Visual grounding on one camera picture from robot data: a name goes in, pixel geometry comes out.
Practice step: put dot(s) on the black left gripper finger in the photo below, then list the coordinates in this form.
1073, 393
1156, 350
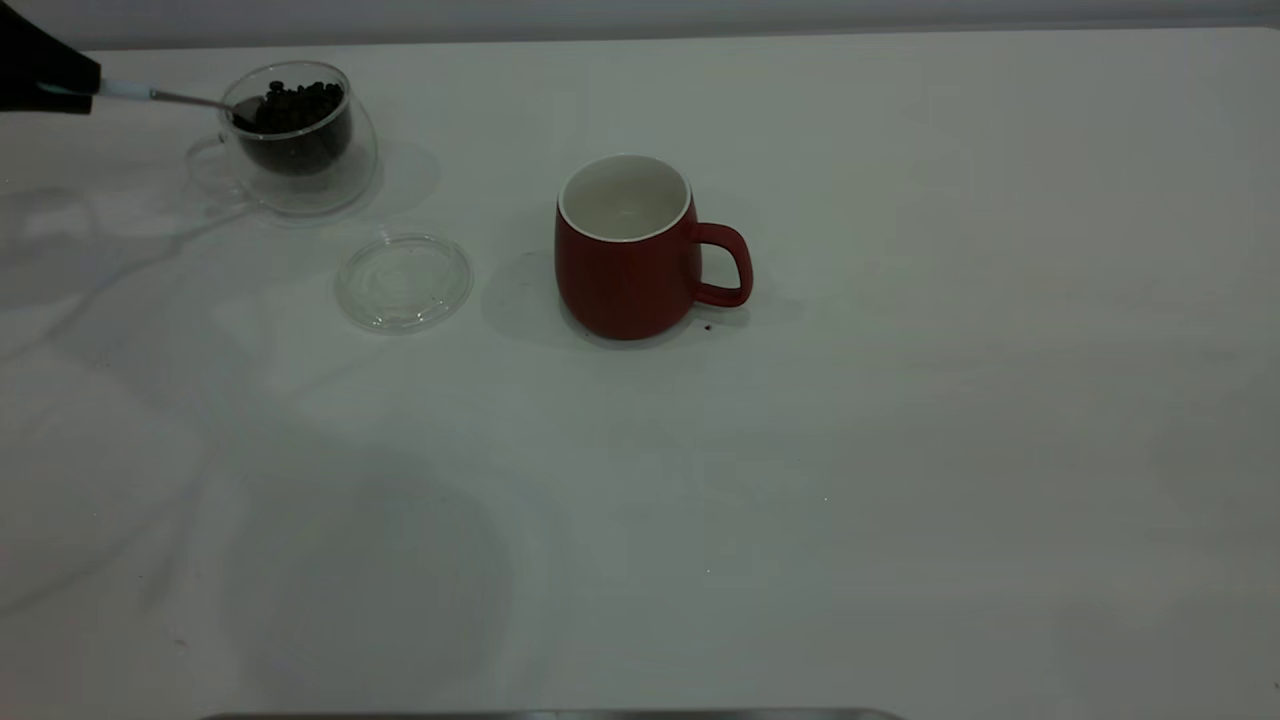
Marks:
40, 104
40, 55

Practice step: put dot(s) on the dark coffee bean pile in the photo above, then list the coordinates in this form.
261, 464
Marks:
300, 130

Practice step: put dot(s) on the double-walled glass cup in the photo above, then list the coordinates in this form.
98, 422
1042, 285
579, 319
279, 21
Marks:
345, 185

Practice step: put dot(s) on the red ceramic mug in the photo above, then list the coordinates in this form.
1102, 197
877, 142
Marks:
620, 290

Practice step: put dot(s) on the clear round glass lid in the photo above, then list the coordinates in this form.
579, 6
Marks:
405, 295

